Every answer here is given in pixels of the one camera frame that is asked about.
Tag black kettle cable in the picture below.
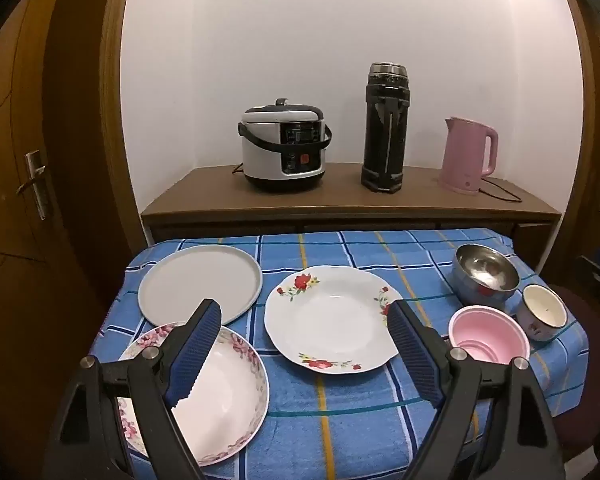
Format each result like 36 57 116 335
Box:
479 176 523 203

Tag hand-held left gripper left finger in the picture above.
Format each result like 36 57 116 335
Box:
42 298 223 480

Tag pink electric kettle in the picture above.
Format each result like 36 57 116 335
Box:
440 116 499 196

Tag plain grey round plate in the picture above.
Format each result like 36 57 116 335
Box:
138 245 264 327

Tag silver door handle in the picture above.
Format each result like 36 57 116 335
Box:
16 150 48 221

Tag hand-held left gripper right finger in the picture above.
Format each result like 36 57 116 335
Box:
386 299 567 480

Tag red flower white plate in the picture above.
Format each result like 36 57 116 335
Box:
264 265 404 375

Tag wooden cabinet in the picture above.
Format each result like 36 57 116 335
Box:
141 161 563 261

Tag blue plaid tablecloth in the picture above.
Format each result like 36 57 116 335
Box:
87 229 591 480

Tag pink floral white bowl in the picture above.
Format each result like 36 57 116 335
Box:
116 321 271 466

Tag pink plastic bowl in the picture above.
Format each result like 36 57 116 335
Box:
448 305 531 366

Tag black thermos flask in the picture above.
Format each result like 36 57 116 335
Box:
361 62 410 195

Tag white black rice cooker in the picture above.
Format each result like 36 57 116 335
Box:
237 99 333 192

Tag stainless steel bowl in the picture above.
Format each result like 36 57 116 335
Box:
451 243 521 307

